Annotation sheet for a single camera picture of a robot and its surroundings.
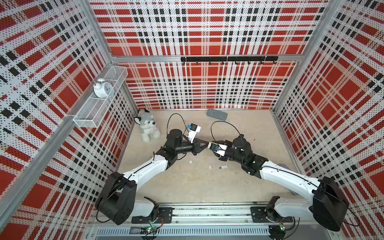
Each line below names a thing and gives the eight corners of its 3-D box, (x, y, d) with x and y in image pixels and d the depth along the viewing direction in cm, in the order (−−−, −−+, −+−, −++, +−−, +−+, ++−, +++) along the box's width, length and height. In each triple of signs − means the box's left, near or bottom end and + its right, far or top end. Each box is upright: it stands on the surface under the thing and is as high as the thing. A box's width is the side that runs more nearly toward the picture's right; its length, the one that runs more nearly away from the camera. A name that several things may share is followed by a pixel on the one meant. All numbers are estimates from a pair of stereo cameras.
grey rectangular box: (205, 116, 123) (205, 112, 119) (208, 111, 127) (208, 107, 123) (224, 122, 118) (225, 119, 115) (227, 117, 122) (228, 113, 119)
